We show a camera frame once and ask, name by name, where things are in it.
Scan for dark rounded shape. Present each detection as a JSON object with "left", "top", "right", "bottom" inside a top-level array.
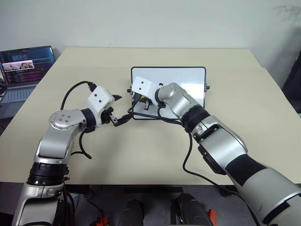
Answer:
[
  {"left": 171, "top": 193, "right": 210, "bottom": 226},
  {"left": 123, "top": 199, "right": 144, "bottom": 226}
]

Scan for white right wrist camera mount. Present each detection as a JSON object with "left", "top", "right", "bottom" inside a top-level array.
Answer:
[{"left": 131, "top": 76, "right": 163, "bottom": 106}]

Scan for black chair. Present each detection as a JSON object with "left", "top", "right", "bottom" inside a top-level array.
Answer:
[{"left": 281, "top": 56, "right": 301, "bottom": 114}]

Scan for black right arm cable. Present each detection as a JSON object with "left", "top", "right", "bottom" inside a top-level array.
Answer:
[{"left": 127, "top": 103, "right": 240, "bottom": 197}]

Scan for orange plastic part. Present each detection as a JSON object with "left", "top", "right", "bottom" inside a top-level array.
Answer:
[
  {"left": 95, "top": 216, "right": 109, "bottom": 226},
  {"left": 207, "top": 209, "right": 217, "bottom": 226}
]

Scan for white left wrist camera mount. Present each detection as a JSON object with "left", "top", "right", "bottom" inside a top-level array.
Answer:
[{"left": 87, "top": 86, "right": 115, "bottom": 128}]

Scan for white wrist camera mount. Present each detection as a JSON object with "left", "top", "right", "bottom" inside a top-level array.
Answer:
[
  {"left": 87, "top": 86, "right": 115, "bottom": 128},
  {"left": 131, "top": 76, "right": 163, "bottom": 106}
]

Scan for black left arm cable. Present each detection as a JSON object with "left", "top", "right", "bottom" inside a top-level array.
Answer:
[{"left": 60, "top": 81, "right": 97, "bottom": 160}]

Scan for small black-framed whiteboard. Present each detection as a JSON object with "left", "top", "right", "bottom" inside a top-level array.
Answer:
[{"left": 127, "top": 66, "right": 210, "bottom": 121}]

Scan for yellow and black whiteboard eraser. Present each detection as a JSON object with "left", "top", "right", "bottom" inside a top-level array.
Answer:
[{"left": 139, "top": 96, "right": 151, "bottom": 111}]

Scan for open grey laptop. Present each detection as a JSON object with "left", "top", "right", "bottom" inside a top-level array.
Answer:
[{"left": 0, "top": 46, "right": 56, "bottom": 105}]

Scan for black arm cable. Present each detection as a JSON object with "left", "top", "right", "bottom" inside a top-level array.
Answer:
[
  {"left": 127, "top": 103, "right": 240, "bottom": 197},
  {"left": 60, "top": 81, "right": 97, "bottom": 160}
]

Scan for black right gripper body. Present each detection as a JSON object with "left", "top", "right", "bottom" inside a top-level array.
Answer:
[{"left": 132, "top": 92, "right": 142, "bottom": 106}]

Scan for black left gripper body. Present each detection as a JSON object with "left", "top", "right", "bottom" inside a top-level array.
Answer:
[{"left": 101, "top": 105, "right": 118, "bottom": 125}]

